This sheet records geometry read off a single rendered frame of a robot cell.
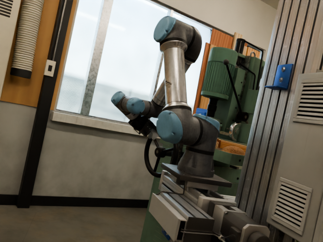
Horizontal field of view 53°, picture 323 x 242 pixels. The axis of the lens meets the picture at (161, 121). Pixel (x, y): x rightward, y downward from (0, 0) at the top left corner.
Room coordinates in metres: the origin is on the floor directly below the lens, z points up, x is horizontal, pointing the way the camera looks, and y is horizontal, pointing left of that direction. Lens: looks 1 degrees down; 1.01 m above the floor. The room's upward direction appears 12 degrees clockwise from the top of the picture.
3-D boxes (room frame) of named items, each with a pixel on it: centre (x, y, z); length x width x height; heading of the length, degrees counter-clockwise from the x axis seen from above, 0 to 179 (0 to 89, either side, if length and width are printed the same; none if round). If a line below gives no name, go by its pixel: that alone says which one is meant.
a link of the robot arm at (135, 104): (1.57, 0.14, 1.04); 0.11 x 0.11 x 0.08; 36
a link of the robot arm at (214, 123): (1.33, -0.17, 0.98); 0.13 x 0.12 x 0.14; 126
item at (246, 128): (2.08, -0.54, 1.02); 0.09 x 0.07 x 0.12; 39
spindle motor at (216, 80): (2.08, -0.30, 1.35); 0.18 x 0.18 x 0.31
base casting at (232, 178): (2.16, -0.39, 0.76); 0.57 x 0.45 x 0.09; 129
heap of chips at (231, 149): (1.79, -0.42, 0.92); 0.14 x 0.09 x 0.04; 129
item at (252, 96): (2.10, -0.56, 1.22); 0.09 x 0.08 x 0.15; 129
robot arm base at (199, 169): (1.33, -0.18, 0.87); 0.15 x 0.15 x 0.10
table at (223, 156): (1.97, -0.25, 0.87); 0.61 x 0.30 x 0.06; 39
